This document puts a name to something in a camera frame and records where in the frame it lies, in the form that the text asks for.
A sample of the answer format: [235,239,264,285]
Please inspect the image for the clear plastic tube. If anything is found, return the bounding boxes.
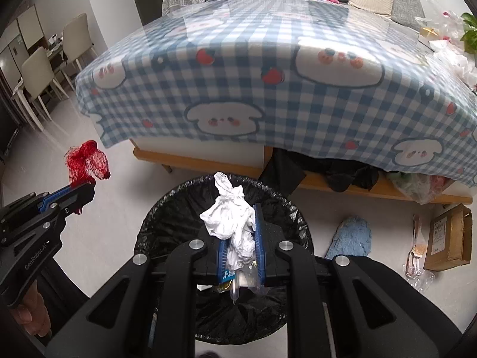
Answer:
[229,268,243,305]

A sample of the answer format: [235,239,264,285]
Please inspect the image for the green potted plant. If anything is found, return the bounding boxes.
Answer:
[460,12,477,55]

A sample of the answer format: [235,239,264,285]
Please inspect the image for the person's left hand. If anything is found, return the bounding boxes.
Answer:
[10,283,53,338]

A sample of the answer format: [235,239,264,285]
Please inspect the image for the black clothes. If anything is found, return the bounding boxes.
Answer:
[259,147,390,195]

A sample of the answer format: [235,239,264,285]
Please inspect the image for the large clear plastic bag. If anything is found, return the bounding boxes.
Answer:
[415,0,466,45]

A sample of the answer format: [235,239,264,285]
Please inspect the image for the cardboard box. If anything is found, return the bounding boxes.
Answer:
[423,203,474,273]

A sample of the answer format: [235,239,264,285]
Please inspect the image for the clear plastic packaging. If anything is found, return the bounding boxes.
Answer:
[402,214,436,293]

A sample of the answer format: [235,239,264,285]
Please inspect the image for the trash bin with black bag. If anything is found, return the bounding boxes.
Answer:
[133,173,315,345]

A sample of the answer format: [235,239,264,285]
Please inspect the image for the blue fuzzy slipper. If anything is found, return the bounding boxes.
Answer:
[324,216,373,261]

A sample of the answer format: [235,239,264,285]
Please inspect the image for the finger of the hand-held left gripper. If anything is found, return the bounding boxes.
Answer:
[5,183,95,210]
[0,205,80,247]

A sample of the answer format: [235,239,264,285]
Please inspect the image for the blue checked bear tablecloth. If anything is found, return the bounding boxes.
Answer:
[75,0,477,189]

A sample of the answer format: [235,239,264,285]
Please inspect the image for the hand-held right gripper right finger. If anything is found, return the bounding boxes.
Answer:
[253,203,471,358]

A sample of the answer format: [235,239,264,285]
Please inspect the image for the red mesh net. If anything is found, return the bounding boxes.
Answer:
[64,140,111,215]

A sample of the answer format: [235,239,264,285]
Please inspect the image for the white paper napkin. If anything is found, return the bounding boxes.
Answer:
[199,172,258,273]

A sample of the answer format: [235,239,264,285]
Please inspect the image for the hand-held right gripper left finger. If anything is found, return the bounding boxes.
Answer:
[44,224,230,358]

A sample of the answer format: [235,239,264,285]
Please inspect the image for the glass dining table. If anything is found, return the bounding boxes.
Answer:
[11,35,77,99]

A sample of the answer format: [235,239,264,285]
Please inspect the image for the stuffed clear plastic bag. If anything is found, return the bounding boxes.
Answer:
[389,172,457,206]

